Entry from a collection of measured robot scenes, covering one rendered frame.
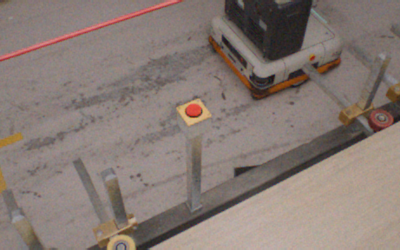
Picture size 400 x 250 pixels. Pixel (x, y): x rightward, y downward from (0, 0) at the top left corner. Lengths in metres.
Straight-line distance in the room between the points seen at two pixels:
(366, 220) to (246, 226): 0.36
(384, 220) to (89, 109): 1.95
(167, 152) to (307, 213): 1.35
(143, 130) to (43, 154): 0.59
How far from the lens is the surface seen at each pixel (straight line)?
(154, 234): 1.61
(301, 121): 2.85
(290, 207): 1.45
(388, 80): 2.01
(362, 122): 1.82
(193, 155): 1.35
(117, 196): 1.33
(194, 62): 3.13
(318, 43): 2.95
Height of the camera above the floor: 2.15
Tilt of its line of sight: 51 degrees down
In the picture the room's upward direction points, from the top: 1 degrees clockwise
